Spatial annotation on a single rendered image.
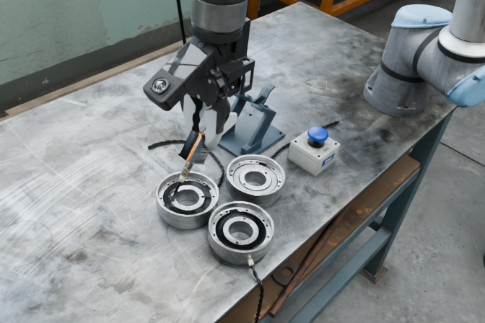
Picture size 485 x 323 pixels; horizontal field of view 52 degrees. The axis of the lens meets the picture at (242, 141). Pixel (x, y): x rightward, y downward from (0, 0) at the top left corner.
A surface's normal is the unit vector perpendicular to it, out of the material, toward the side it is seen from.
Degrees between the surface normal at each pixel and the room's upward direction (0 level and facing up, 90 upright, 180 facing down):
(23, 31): 90
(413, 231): 0
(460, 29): 101
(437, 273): 0
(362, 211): 0
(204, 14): 90
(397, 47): 91
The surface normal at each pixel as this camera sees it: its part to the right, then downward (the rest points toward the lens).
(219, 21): 0.04, 0.64
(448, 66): -0.80, 0.46
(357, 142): 0.10, -0.76
